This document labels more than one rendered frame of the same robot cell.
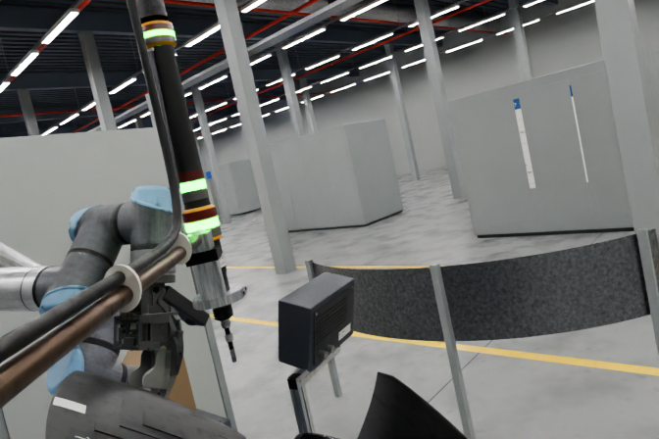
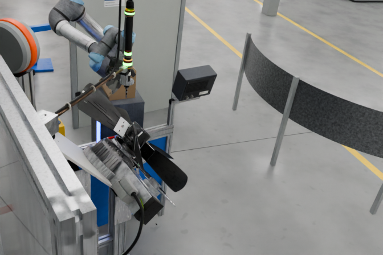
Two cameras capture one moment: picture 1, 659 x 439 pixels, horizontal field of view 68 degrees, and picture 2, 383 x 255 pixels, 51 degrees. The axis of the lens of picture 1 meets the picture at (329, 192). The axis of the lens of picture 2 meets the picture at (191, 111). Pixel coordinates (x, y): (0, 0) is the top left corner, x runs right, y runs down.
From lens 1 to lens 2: 1.41 m
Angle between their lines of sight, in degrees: 33
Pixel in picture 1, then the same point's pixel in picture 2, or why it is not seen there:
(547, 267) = (350, 110)
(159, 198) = not seen: hidden behind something
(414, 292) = (282, 83)
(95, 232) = (109, 38)
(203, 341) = (173, 50)
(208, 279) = (123, 78)
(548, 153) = not seen: outside the picture
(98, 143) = not seen: outside the picture
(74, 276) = (99, 50)
